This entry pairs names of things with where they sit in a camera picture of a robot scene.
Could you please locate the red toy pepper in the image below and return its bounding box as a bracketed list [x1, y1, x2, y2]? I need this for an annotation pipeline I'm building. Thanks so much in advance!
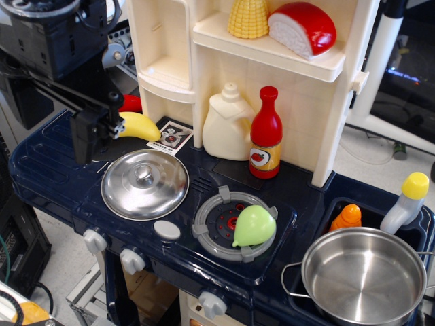
[118, 94, 143, 114]

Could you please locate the cream toy kitchen shelf unit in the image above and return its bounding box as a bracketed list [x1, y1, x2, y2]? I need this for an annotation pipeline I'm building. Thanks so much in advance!
[126, 1, 379, 187]

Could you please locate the middle grey stove knob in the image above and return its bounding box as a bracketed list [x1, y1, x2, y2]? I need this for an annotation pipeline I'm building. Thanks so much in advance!
[120, 249, 145, 275]

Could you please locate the yellow toy corn cob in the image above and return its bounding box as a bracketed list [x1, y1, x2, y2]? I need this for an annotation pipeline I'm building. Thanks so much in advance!
[227, 0, 269, 39]

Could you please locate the red toy cheese wedge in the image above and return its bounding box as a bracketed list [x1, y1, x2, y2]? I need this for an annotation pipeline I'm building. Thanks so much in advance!
[268, 1, 337, 60]

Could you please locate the burner sticker label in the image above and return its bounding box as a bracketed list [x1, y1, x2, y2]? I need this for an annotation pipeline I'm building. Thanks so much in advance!
[147, 121, 193, 156]

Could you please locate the grey toy kitchen faucet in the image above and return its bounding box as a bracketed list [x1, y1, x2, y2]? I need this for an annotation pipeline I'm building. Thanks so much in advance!
[380, 172, 430, 234]

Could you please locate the yellow toy banana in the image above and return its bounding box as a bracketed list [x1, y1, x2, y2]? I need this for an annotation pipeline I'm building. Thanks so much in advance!
[116, 111, 161, 141]

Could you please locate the grey stove knob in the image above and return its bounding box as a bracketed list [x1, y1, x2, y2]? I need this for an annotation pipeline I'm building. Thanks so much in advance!
[198, 291, 227, 319]
[83, 229, 108, 254]
[120, 249, 145, 275]

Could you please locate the navy toy kitchen counter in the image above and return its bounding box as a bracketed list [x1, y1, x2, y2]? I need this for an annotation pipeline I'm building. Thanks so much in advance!
[8, 109, 435, 326]

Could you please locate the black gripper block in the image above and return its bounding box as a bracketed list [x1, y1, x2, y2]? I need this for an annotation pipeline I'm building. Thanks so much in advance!
[70, 91, 124, 164]

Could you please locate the grey toy stove burner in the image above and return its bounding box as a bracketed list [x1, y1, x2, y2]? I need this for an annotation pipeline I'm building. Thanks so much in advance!
[192, 186, 278, 263]

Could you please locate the left grey stove knob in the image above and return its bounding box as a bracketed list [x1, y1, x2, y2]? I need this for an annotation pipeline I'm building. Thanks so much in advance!
[83, 229, 108, 254]

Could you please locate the grey oval stove button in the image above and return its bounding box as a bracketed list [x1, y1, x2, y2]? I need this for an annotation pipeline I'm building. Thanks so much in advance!
[153, 220, 181, 240]

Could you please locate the round steel pot lid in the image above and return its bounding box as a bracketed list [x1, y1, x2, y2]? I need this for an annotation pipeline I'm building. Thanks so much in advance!
[101, 149, 190, 221]

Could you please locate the green toy pear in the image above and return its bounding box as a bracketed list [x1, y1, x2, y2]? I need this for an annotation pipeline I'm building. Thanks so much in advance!
[232, 205, 277, 247]

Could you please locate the red toy ketchup bottle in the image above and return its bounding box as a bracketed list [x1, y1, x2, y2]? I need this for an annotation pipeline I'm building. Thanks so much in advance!
[249, 86, 283, 179]

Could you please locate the cream toy detergent jug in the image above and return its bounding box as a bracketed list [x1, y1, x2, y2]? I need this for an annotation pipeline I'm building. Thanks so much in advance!
[203, 82, 256, 161]

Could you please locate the stainless steel pot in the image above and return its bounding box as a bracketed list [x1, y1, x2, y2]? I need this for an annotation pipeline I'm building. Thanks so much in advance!
[298, 227, 434, 325]

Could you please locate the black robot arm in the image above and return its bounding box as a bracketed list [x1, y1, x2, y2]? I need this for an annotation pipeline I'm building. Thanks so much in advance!
[1, 1, 124, 164]

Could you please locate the orange toy carrot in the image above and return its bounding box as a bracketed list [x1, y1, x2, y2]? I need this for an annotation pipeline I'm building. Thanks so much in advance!
[329, 204, 362, 232]

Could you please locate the right grey stove knob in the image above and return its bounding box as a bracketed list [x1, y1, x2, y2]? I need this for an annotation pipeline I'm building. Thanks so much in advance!
[198, 291, 227, 319]

